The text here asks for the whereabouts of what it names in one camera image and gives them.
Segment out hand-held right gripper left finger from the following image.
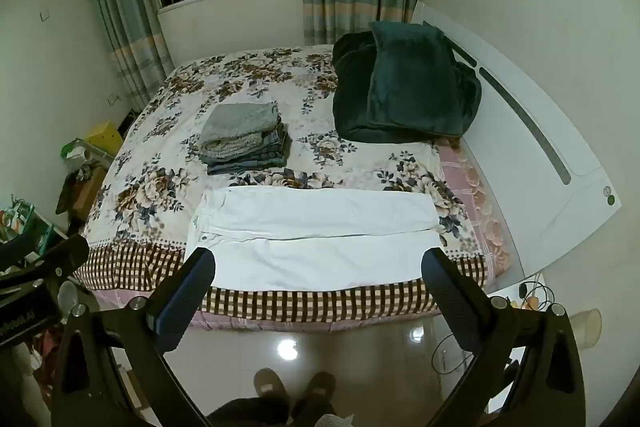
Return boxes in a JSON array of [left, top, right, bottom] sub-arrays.
[[50, 248, 217, 427]]

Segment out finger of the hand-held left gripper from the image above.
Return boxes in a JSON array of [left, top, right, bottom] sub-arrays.
[[0, 234, 90, 290]]

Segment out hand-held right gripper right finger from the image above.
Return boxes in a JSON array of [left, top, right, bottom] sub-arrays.
[[421, 248, 587, 427]]

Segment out white pants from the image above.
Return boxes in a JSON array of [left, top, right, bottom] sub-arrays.
[[185, 186, 450, 293]]

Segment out grey folded pants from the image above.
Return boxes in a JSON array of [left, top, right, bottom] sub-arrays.
[[199, 103, 281, 158]]

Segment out green printed bag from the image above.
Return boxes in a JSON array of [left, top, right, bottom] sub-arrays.
[[0, 199, 57, 258]]

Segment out brown cardboard box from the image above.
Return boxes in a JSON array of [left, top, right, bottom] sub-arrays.
[[56, 162, 108, 222]]

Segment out pink bed sheet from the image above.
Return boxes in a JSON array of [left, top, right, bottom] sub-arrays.
[[437, 143, 513, 279]]

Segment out green and white bag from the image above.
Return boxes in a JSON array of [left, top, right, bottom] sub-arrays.
[[61, 138, 108, 168]]

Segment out yellow box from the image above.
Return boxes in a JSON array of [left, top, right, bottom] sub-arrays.
[[85, 122, 124, 156]]

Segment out beige translucent cup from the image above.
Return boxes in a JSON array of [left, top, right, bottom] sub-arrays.
[[569, 308, 603, 349]]

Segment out floral bed blanket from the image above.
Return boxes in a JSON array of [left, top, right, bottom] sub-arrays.
[[72, 46, 488, 324]]

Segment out folded blue jeans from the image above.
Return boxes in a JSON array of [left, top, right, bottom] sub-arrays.
[[206, 119, 290, 176]]

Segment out white bed headboard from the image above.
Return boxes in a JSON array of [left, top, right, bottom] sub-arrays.
[[410, 1, 623, 282]]

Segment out dark green folded blanket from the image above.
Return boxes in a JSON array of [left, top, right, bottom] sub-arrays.
[[332, 21, 482, 144]]

